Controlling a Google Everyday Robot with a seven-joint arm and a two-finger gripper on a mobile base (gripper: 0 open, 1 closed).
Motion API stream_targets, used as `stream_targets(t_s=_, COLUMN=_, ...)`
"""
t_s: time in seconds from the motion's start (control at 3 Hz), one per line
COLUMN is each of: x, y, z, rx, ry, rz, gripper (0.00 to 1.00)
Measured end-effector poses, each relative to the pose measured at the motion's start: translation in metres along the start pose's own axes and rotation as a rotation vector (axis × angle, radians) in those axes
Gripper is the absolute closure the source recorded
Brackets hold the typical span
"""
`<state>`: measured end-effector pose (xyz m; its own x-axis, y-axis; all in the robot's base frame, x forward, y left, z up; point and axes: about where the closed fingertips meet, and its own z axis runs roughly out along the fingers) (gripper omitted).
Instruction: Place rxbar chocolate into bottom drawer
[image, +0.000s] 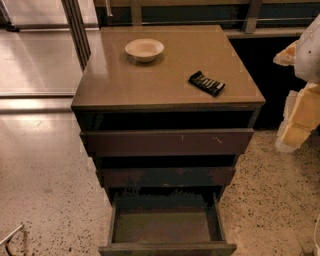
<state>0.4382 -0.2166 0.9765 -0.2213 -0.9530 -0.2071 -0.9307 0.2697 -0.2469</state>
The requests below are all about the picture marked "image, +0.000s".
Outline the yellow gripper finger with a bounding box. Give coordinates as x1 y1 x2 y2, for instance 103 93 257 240
275 83 320 153
273 41 298 66

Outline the black rxbar chocolate bar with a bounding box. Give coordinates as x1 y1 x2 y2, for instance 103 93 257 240
188 71 225 97

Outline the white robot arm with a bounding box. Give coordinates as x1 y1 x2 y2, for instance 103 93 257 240
273 14 320 153

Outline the top drawer front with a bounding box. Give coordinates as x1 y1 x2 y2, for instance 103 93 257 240
81 128 253 157

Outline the middle drawer front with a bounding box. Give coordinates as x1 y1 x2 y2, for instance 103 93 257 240
97 167 235 188

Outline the brown drawer cabinet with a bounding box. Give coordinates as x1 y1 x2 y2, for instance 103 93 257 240
70 24 267 256

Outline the open bottom drawer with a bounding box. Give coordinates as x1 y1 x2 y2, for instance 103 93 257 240
99 193 237 256

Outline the white ceramic bowl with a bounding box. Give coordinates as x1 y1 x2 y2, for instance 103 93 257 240
125 39 164 63

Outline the metal railing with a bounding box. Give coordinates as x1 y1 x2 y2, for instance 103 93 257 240
93 0 320 33

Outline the metal rod bottom left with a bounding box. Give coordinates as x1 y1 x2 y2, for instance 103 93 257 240
0 224 25 246

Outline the metal window frame post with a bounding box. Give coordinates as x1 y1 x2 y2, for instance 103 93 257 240
61 0 91 70

